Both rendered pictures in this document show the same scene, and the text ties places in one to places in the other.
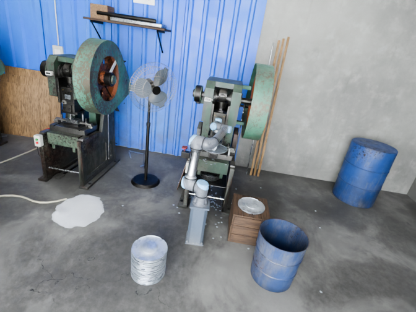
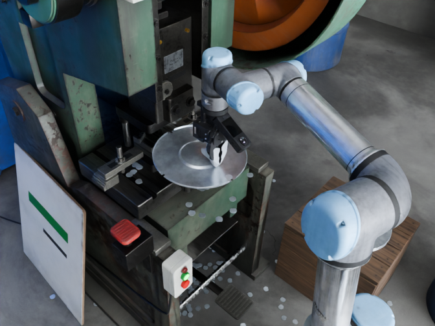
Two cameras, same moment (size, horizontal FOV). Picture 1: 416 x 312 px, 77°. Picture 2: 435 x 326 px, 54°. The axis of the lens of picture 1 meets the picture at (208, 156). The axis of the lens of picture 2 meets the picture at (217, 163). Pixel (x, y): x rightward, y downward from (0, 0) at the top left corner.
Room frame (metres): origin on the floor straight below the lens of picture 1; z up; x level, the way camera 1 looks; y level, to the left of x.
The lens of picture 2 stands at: (2.10, 0.69, 1.63)
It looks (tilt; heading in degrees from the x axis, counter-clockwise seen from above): 42 degrees down; 308
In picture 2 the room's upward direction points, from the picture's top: 3 degrees clockwise
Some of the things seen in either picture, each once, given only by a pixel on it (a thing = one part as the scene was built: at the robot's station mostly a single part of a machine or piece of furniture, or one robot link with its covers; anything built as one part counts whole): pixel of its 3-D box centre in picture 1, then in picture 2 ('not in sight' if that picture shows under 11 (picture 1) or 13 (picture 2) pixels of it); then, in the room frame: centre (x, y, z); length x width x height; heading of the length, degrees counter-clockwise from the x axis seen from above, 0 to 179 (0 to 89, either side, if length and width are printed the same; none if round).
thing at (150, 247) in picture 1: (149, 247); not in sight; (1.64, 0.36, 0.26); 0.29 x 0.29 x 0.01
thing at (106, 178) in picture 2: not in sight; (118, 161); (2.94, 0.11, 0.76); 0.17 x 0.06 x 0.10; 88
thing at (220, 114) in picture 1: (218, 123); (163, 65); (2.89, -0.06, 1.04); 0.17 x 0.15 x 0.30; 178
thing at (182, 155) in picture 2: (214, 148); (200, 154); (2.75, -0.06, 0.79); 0.29 x 0.29 x 0.01
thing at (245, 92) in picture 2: (216, 125); (244, 89); (2.59, -0.04, 1.09); 0.11 x 0.11 x 0.08; 70
